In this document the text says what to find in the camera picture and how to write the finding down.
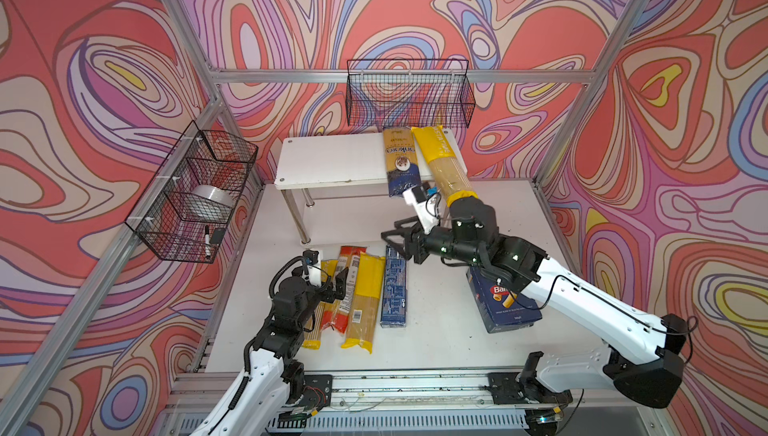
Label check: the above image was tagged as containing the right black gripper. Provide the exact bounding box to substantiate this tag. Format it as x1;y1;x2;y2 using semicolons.
378;217;483;268

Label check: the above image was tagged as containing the dark blue spaghetti bag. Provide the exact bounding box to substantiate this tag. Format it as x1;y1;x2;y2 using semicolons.
382;127;421;197

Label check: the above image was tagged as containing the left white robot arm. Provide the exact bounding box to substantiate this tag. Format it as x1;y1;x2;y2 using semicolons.
193;257;348;435

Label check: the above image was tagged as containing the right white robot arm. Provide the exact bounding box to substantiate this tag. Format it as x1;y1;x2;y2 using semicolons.
381;196;692;409

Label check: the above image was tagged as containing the blue Barilla pasta box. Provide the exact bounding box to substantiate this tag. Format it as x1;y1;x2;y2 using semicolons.
467;267;542;334

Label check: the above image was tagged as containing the white shelf with metal legs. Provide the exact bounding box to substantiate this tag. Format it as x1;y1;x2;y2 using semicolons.
274;133;435;246

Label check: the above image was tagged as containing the red spaghetti bag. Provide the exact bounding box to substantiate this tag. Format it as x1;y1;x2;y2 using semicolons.
321;245;366;334

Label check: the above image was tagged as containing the yellow spaghetti bag long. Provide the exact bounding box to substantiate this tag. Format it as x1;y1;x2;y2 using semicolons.
341;253;386;354

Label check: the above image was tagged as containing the blue spaghetti box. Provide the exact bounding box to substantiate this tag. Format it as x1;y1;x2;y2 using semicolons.
380;245;407;328

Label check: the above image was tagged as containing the black marker pen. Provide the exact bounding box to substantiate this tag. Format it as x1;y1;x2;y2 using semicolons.
203;225;214;262

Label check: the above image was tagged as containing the silver tape roll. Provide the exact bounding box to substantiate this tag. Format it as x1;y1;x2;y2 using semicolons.
192;184;235;207

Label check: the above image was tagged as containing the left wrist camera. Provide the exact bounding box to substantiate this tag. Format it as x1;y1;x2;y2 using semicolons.
302;249;323;287

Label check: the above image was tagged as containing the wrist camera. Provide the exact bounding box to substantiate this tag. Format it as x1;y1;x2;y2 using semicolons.
302;249;323;287
402;182;441;234

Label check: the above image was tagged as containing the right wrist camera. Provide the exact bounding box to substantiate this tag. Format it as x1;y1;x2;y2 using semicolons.
402;182;441;234

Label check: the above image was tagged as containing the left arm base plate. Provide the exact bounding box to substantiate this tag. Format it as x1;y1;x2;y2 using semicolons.
286;374;333;412

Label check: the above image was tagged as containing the black wire basket back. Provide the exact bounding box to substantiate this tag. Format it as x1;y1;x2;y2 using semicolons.
345;56;476;130

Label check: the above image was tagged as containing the black wire basket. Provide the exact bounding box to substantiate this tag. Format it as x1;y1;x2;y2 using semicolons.
125;122;259;264
345;56;476;130

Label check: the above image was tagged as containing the black wire basket left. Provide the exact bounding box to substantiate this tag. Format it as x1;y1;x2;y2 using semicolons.
125;122;259;264

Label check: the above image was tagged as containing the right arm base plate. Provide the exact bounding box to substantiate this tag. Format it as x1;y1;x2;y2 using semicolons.
487;372;573;406

